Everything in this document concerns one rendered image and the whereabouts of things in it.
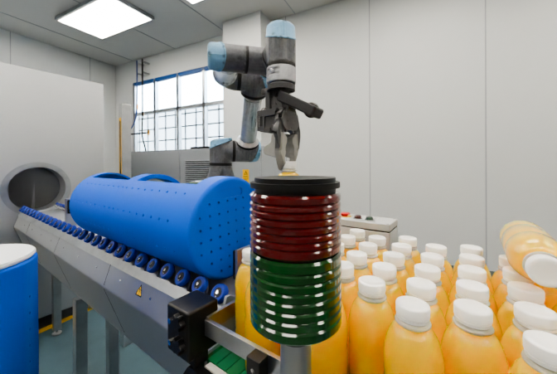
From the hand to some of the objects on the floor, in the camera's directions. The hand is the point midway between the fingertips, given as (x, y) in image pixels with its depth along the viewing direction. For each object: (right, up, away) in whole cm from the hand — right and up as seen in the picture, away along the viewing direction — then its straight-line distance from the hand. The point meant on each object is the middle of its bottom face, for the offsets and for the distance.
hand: (288, 164), depth 65 cm
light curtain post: (-111, -127, +120) cm, 207 cm away
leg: (-99, -127, +62) cm, 172 cm away
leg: (-170, -127, +131) cm, 250 cm away
